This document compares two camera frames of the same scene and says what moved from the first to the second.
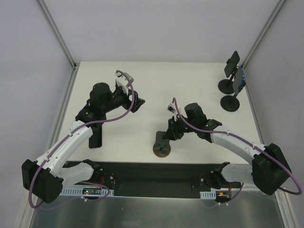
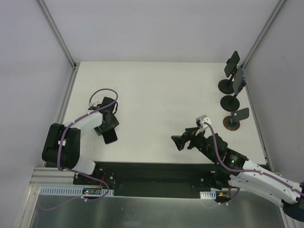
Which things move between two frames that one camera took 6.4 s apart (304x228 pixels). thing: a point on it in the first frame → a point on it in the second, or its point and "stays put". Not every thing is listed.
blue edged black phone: x=238 y=80 stays put
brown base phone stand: x=162 y=148 → x=232 y=122
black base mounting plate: x=156 y=179 stays put
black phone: x=231 y=63 stays put
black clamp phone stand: x=231 y=103 stays put
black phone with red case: x=95 y=140 → x=109 y=136
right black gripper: x=170 y=132 → x=192 y=140
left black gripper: x=132 y=102 → x=104 y=128
